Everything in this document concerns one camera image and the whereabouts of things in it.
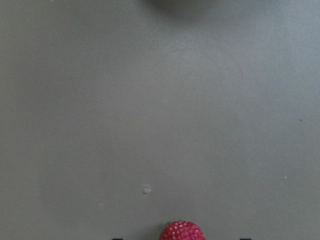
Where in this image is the red strawberry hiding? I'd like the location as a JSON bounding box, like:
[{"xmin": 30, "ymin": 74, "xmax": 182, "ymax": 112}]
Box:
[{"xmin": 159, "ymin": 220, "xmax": 206, "ymax": 240}]

